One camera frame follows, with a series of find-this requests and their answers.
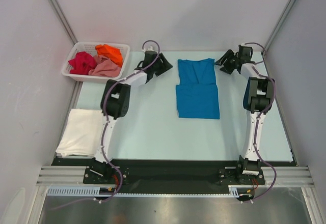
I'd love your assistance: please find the blue t-shirt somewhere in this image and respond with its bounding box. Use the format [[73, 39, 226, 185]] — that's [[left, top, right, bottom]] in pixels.
[[176, 58, 220, 120]]

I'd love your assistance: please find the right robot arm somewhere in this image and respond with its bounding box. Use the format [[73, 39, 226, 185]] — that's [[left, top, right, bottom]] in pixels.
[[215, 42, 276, 185]]

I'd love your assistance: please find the white plastic basket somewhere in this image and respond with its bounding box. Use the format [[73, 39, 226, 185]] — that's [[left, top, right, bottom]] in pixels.
[[61, 42, 130, 83]]

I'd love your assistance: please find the right corner aluminium post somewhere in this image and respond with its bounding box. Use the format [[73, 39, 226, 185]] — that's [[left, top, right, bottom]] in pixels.
[[262, 0, 297, 58]]

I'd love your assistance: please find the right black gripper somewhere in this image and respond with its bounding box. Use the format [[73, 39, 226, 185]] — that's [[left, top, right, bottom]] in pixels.
[[215, 49, 240, 75]]

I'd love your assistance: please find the aluminium frame rail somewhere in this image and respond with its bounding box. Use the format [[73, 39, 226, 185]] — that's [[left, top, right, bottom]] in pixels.
[[36, 166, 314, 187]]

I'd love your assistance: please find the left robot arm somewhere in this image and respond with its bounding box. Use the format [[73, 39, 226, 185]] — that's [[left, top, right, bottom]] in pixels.
[[83, 50, 173, 185]]

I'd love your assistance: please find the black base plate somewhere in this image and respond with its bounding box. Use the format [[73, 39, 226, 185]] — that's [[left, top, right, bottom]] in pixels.
[[51, 157, 295, 192]]

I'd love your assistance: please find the orange crumpled t-shirt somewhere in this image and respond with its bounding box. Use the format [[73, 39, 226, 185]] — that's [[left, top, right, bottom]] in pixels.
[[95, 44, 123, 68]]

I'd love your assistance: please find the pink crumpled t-shirt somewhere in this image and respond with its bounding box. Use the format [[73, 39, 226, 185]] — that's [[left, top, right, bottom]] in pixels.
[[88, 55, 121, 78]]

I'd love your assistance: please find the white slotted cable duct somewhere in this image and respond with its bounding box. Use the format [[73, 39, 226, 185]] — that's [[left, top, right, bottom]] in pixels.
[[47, 185, 254, 199]]

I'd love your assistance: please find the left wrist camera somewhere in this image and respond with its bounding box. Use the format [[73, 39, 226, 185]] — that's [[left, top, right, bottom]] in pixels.
[[142, 46, 155, 53]]

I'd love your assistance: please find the magenta crumpled t-shirt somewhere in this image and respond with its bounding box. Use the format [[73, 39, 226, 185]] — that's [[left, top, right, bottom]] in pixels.
[[68, 51, 97, 75]]

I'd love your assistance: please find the white folded t-shirt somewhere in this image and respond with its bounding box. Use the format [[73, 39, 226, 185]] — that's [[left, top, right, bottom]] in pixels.
[[56, 108, 103, 157]]

